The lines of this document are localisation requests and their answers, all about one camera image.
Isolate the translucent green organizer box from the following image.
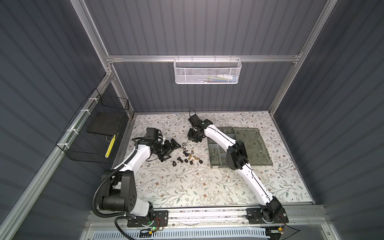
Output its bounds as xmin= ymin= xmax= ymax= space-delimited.
xmin=206 ymin=126 xmax=274 ymax=169

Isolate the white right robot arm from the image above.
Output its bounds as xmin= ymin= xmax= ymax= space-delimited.
xmin=188 ymin=121 xmax=285 ymax=223

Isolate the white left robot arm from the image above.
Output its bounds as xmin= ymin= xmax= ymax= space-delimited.
xmin=92 ymin=137 xmax=182 ymax=220

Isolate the yellow marker pen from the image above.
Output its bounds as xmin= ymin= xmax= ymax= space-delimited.
xmin=105 ymin=135 xmax=117 ymax=159

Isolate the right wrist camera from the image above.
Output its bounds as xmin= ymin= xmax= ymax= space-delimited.
xmin=188 ymin=114 xmax=213 ymax=129

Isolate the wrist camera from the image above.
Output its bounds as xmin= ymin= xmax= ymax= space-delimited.
xmin=188 ymin=114 xmax=213 ymax=129
xmin=146 ymin=128 xmax=163 ymax=142

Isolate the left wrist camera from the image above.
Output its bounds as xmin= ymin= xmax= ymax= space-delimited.
xmin=146 ymin=128 xmax=163 ymax=142

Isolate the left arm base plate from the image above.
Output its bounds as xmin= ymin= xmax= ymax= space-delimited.
xmin=127 ymin=211 xmax=169 ymax=228

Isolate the white wire mesh basket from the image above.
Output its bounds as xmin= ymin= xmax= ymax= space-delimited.
xmin=173 ymin=58 xmax=242 ymax=85

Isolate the black wire basket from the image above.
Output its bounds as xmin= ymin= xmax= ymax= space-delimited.
xmin=57 ymin=90 xmax=131 ymax=164

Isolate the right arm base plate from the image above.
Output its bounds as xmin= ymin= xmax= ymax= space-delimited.
xmin=246 ymin=207 xmax=289 ymax=224

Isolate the aluminium front rail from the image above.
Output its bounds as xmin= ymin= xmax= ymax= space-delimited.
xmin=86 ymin=203 xmax=331 ymax=230

